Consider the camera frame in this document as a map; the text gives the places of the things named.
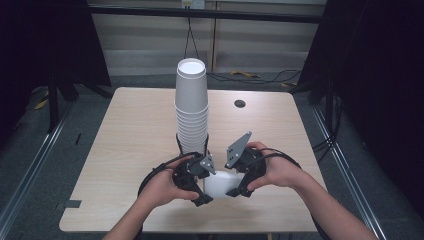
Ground grey tape strip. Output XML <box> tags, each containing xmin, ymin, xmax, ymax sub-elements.
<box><xmin>63</xmin><ymin>199</ymin><xmax>83</xmax><ymax>210</ymax></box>

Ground stack of white paper cups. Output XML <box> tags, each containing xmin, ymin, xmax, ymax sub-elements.
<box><xmin>174</xmin><ymin>57</ymin><xmax>210</xmax><ymax>156</ymax></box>

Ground single white paper cup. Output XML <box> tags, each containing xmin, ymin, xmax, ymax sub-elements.
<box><xmin>203</xmin><ymin>170</ymin><xmax>247</xmax><ymax>201</ymax></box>

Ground black metal stand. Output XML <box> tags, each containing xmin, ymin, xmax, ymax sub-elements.
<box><xmin>307</xmin><ymin>74</ymin><xmax>338</xmax><ymax>108</ymax></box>
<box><xmin>45</xmin><ymin>66</ymin><xmax>80</xmax><ymax>134</ymax></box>

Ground black hanging cable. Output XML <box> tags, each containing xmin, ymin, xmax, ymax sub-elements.
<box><xmin>183</xmin><ymin>8</ymin><xmax>200</xmax><ymax>60</ymax></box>

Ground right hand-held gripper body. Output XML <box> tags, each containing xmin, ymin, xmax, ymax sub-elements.
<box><xmin>224</xmin><ymin>130</ymin><xmax>268</xmax><ymax>178</ymax></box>

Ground yellow floor object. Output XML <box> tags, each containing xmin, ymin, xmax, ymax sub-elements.
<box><xmin>230</xmin><ymin>69</ymin><xmax>261</xmax><ymax>80</ymax></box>

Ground hand-held gripper black cable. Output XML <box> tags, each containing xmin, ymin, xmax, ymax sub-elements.
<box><xmin>248</xmin><ymin>147</ymin><xmax>303</xmax><ymax>170</ymax></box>
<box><xmin>137</xmin><ymin>151</ymin><xmax>202</xmax><ymax>198</ymax></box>

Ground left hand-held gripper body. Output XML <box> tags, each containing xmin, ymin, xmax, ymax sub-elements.
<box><xmin>171</xmin><ymin>153</ymin><xmax>217</xmax><ymax>193</ymax></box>

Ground black floor cables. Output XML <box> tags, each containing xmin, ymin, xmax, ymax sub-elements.
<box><xmin>206</xmin><ymin>68</ymin><xmax>303</xmax><ymax>85</ymax></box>

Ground black horizontal bar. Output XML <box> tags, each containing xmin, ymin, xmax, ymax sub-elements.
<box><xmin>87</xmin><ymin>4</ymin><xmax>327</xmax><ymax>25</ymax></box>

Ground person's right hand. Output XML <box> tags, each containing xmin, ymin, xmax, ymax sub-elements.
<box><xmin>245</xmin><ymin>141</ymin><xmax>313</xmax><ymax>193</ymax></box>

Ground left hand-held gripper black cable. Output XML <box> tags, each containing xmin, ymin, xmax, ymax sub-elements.
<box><xmin>137</xmin><ymin>151</ymin><xmax>202</xmax><ymax>198</ymax></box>

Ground black wire cup holder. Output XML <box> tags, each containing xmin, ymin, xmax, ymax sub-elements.
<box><xmin>175</xmin><ymin>133</ymin><xmax>211</xmax><ymax>158</ymax></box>

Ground white wall power outlet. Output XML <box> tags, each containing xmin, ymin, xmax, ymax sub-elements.
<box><xmin>181</xmin><ymin>0</ymin><xmax>206</xmax><ymax>10</ymax></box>

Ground person's left hand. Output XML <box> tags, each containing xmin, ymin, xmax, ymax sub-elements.
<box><xmin>137</xmin><ymin>156</ymin><xmax>201</xmax><ymax>211</ymax></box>

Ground yellow floor tape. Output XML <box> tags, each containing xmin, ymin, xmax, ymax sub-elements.
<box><xmin>33</xmin><ymin>97</ymin><xmax>50</xmax><ymax>111</ymax></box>

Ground right hand-held gripper black cable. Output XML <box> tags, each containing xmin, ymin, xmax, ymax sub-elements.
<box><xmin>248</xmin><ymin>147</ymin><xmax>303</xmax><ymax>170</ymax></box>

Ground dark curtain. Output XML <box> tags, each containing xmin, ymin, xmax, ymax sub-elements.
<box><xmin>0</xmin><ymin>0</ymin><xmax>112</xmax><ymax>153</ymax></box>
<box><xmin>297</xmin><ymin>0</ymin><xmax>424</xmax><ymax>219</ymax></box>

